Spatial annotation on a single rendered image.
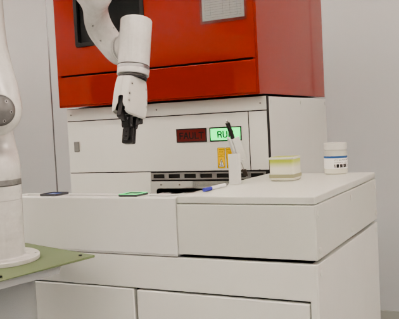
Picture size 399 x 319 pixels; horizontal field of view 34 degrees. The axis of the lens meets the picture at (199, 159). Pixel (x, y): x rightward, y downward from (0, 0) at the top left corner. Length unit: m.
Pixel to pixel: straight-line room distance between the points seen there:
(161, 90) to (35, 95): 2.44
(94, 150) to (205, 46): 0.61
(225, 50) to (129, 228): 0.75
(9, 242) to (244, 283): 0.56
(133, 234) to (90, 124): 0.90
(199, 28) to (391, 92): 1.58
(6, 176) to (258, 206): 0.59
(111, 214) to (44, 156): 2.92
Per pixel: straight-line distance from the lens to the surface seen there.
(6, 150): 1.64
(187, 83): 2.20
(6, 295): 1.62
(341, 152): 1.99
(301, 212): 1.45
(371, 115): 3.55
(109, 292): 1.73
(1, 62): 1.58
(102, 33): 1.78
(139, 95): 1.69
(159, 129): 2.31
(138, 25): 1.71
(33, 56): 4.63
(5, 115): 1.53
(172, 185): 2.28
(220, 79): 2.15
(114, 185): 2.43
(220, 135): 2.20
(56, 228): 1.80
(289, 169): 1.83
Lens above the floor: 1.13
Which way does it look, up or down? 3 degrees down
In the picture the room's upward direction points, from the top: 3 degrees counter-clockwise
